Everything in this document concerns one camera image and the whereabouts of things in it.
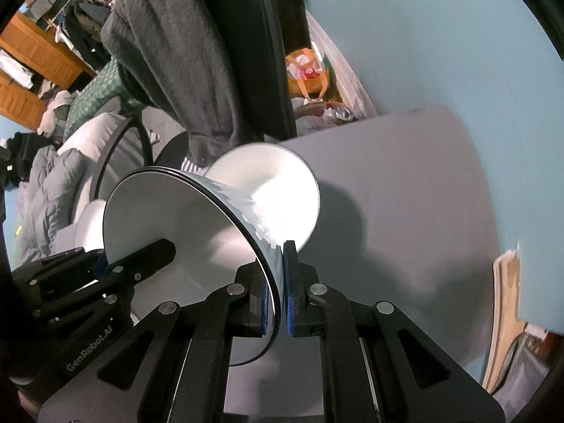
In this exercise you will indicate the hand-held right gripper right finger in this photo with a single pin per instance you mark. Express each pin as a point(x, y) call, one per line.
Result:
point(291, 291)

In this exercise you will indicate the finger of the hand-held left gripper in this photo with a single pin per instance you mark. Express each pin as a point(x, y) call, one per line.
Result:
point(48, 271)
point(145, 256)

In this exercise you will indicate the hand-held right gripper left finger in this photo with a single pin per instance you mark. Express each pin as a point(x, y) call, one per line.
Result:
point(246, 299)

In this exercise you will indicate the grey quilted duvet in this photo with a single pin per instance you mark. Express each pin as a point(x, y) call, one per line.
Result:
point(44, 194)

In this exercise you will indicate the pile of black clothes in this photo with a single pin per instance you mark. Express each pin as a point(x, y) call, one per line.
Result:
point(26, 147)

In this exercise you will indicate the bed with grey sheet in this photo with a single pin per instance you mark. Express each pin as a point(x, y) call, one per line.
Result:
point(88, 134)

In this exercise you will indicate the beige pillow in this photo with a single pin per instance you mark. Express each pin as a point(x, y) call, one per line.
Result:
point(55, 112)

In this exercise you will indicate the green checked tablecloth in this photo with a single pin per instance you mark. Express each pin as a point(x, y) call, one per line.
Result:
point(94, 86)

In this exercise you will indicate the orange bag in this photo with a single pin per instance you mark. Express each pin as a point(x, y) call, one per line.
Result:
point(304, 86)

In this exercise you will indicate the dark grey fleece blanket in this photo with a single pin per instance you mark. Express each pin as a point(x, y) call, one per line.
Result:
point(176, 53)

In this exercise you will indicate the beige cardboard sheet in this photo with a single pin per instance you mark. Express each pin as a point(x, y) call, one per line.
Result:
point(506, 299)

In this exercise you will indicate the wooden wardrobe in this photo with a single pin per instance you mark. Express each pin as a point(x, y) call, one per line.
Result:
point(39, 53)

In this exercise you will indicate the black office chair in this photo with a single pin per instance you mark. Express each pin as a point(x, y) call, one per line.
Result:
point(255, 53)

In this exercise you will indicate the hanging dark clothes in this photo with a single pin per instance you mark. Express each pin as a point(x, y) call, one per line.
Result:
point(83, 31)

